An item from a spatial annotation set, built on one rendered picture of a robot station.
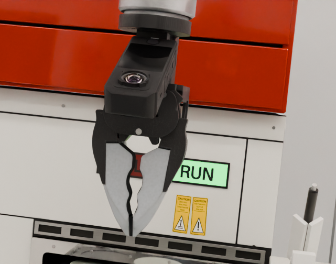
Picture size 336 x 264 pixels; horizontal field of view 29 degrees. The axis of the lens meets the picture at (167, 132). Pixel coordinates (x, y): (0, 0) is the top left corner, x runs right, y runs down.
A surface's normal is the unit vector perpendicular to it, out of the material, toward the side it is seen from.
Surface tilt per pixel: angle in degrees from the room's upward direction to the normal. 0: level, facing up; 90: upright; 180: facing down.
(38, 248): 90
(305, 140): 90
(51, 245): 90
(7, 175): 90
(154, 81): 29
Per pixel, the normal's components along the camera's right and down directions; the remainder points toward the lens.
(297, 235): -0.82, 0.35
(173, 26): 0.51, 0.10
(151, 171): -0.14, 0.04
